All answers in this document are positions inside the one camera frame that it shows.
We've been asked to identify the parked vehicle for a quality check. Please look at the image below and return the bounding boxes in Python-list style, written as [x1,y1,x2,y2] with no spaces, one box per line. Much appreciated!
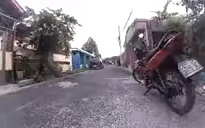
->
[89,56,105,70]

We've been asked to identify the distant tree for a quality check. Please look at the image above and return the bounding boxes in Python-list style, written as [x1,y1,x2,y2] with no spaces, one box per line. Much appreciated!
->
[81,36,100,57]

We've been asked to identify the blue building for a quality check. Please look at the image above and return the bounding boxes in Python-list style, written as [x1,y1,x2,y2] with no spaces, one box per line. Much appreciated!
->
[70,47,96,71]

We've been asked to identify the utility pole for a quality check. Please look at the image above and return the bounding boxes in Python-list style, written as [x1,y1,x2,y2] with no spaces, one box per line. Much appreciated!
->
[117,25,123,66]

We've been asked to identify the grey asphalt road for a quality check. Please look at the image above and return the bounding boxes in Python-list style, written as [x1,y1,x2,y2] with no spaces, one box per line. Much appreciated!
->
[0,64,205,128]

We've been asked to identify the reddish brick building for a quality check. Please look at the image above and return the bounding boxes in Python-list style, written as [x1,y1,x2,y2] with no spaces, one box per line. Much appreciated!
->
[120,18,168,70]

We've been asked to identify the large leafy tree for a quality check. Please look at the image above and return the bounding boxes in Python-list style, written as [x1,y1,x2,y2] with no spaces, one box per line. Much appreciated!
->
[23,6,82,83]

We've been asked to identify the red motorcycle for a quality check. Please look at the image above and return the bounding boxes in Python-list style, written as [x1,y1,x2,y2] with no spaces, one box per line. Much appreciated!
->
[131,31,205,116]

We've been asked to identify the pale concrete kerb strip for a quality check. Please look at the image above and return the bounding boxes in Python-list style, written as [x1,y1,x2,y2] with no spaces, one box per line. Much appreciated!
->
[0,69,91,100]

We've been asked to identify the trees behind motorcycle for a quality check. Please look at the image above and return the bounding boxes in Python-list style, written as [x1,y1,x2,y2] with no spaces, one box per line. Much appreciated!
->
[151,0,205,64]

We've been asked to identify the house with brown roof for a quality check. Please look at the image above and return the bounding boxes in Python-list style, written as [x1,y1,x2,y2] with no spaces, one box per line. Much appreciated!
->
[0,0,27,88]

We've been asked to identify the low pale wall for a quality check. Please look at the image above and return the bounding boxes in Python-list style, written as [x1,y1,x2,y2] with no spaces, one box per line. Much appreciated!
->
[13,49,73,75]

